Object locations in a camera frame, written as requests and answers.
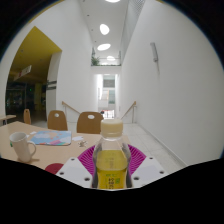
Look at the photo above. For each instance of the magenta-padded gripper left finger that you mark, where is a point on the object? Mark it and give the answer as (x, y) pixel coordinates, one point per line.
(75, 168)

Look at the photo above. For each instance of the red round coaster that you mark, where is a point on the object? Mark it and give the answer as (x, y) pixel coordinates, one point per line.
(53, 168)

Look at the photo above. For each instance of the wooden side table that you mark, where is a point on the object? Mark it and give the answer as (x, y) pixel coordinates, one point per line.
(7, 117)

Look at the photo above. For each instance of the wooden stair handrail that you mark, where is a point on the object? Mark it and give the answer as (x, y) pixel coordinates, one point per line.
(130, 109)
(70, 107)

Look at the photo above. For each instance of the yellow drink bottle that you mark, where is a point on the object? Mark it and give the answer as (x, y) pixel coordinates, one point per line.
(110, 166)

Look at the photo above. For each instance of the round ceiling lights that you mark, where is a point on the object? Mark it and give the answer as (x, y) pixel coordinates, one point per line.
(104, 29)

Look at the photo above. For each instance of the white mug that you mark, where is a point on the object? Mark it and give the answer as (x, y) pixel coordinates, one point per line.
(20, 146)

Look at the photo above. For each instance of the colourful printed paper sheet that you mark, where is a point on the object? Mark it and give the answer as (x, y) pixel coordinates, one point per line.
(51, 137)

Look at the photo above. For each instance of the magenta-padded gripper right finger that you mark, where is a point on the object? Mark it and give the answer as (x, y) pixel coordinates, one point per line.
(148, 168)

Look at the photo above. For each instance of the wooden chair with round hole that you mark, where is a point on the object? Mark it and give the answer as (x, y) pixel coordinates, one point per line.
(88, 125)
(57, 121)

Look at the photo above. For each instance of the small wooden chair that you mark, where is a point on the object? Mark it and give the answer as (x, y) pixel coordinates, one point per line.
(27, 116)

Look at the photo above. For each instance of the green potted plant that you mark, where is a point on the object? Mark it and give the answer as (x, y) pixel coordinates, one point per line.
(95, 61)

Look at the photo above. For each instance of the hanging white sign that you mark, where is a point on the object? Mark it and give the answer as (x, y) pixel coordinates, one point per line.
(22, 72)

